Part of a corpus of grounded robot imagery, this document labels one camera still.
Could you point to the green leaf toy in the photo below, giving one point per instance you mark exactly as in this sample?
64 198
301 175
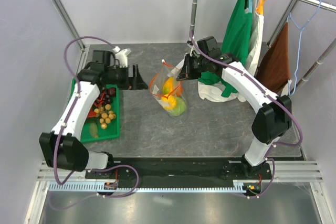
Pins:
93 130

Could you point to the green plastic tray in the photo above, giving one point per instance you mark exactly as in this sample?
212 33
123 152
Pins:
112 131

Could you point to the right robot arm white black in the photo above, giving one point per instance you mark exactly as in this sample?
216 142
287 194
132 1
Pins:
271 120

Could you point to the yellow green mango toy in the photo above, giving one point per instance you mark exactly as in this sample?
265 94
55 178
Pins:
168 86

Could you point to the green shirt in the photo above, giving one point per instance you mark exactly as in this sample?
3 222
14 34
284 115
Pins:
236 41

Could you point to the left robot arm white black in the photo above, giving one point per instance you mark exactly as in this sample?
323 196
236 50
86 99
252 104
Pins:
62 147

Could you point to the white garment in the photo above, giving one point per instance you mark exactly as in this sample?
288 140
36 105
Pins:
255 42

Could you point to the red lobster toy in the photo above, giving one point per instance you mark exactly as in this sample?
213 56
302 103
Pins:
95 106

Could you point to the green cabbage toy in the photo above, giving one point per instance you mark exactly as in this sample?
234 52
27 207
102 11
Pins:
180 107

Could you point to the brown longan cluster toy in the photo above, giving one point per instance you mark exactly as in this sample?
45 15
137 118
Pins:
105 114

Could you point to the clear zip top bag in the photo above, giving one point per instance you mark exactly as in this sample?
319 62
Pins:
156 84

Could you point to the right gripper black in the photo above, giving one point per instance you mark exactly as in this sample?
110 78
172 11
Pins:
187 73

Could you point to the slotted cable duct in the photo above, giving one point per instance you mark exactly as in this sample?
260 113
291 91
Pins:
104 187

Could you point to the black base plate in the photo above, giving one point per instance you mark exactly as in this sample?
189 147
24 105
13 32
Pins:
182 172

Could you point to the brown towel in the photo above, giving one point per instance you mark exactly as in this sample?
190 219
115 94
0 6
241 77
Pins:
274 69

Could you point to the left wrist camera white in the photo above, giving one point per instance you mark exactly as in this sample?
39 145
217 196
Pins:
121 56

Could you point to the orange fruit toy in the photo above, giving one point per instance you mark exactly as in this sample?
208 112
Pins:
179 91

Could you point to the blue wire hanger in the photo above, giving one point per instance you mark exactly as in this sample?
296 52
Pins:
292 91

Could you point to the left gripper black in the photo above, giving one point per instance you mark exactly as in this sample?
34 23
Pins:
133 83

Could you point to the yellow lemon toy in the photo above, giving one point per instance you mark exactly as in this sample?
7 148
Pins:
169 103

